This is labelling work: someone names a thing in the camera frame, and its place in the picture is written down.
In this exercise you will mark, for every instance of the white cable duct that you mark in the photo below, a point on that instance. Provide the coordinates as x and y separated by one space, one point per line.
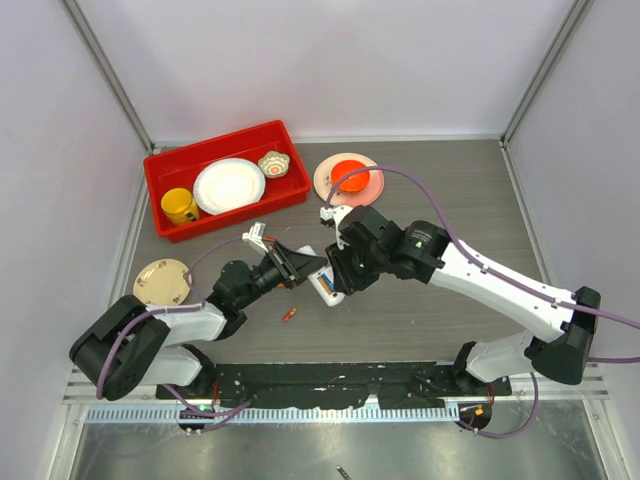
369 413

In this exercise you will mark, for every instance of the red plastic bin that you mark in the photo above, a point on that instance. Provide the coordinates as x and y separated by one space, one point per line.
178 168

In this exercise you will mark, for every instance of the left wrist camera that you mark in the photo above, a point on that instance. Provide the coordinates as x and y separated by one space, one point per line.
256 240

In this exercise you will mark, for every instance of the small dark object on floor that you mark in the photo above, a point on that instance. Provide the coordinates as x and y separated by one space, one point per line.
342 472

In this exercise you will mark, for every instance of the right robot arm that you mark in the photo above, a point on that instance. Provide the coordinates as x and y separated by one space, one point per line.
559 325

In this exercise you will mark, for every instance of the small flower-shaped bowl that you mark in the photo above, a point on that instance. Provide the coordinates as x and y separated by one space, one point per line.
274 164

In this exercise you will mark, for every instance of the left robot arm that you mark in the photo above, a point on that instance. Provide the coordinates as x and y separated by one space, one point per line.
133 344

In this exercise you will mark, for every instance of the orange red battery low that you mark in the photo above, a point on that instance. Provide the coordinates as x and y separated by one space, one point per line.
289 315

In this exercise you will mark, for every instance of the orange bowl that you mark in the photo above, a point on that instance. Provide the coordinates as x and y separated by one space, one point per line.
350 176

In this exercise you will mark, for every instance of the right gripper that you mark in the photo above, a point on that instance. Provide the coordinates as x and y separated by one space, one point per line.
346 281

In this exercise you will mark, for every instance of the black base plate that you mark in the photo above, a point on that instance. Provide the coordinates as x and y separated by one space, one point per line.
327 386

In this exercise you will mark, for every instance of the yellow mug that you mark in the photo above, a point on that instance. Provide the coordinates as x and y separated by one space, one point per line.
179 206

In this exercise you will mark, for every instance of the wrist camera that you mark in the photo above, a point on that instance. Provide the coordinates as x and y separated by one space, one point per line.
256 240
332 216

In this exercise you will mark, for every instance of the pink plate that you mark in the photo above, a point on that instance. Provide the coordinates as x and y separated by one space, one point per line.
322 181

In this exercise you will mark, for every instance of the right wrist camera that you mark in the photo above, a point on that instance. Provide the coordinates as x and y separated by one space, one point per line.
332 216

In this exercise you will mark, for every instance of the white paper plate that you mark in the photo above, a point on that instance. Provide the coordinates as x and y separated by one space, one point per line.
227 185

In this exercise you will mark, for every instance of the cream floral plate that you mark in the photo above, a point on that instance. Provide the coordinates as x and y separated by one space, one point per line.
162 283

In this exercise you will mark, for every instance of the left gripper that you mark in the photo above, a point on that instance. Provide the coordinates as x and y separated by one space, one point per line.
292 265

